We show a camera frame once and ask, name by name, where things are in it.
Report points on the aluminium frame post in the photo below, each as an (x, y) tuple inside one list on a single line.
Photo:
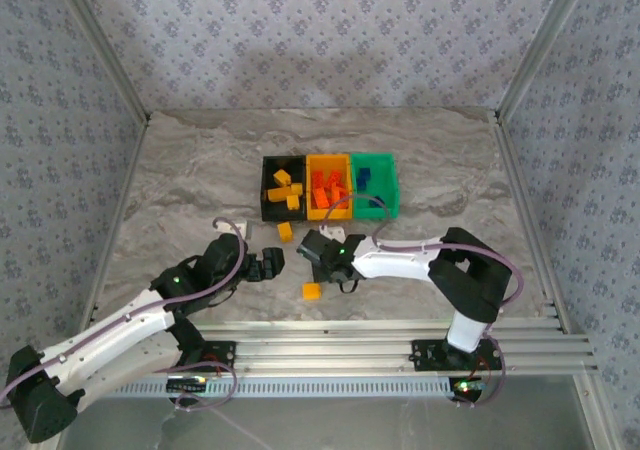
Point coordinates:
[(100, 45), (545, 40)]

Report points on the small circuit board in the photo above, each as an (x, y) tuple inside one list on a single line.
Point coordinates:
[(187, 384), (467, 386)]

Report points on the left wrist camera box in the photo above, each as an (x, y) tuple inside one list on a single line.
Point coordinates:
[(238, 227)]

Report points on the green plastic bin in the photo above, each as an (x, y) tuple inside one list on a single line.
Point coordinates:
[(387, 185)]

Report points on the orange lego brick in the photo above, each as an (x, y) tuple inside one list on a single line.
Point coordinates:
[(320, 176), (340, 191), (344, 203), (336, 177), (319, 198)]

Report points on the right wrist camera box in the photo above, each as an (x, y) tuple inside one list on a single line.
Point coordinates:
[(314, 250)]

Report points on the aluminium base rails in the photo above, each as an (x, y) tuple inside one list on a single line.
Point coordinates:
[(325, 345)]

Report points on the aluminium side rail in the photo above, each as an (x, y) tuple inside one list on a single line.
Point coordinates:
[(530, 220), (117, 220)]

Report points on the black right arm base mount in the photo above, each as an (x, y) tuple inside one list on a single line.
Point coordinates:
[(430, 355)]

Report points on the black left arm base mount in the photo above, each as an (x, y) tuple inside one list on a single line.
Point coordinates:
[(220, 354)]

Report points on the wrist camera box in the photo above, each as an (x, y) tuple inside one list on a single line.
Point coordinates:
[(238, 227), (314, 250)]

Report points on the blue lego brick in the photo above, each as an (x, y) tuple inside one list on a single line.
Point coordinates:
[(376, 203), (364, 178)]

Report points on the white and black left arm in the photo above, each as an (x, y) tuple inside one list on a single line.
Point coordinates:
[(110, 332)]

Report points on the orange-yellow plastic bin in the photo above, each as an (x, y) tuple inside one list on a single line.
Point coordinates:
[(327, 214)]

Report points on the yellow lego brick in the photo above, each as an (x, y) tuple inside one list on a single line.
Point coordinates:
[(293, 202), (297, 189), (312, 292), (285, 232), (282, 177), (278, 193)]

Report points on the black plastic bin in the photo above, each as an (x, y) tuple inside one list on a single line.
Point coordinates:
[(267, 212)]

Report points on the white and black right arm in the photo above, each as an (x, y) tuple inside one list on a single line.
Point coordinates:
[(395, 262)]

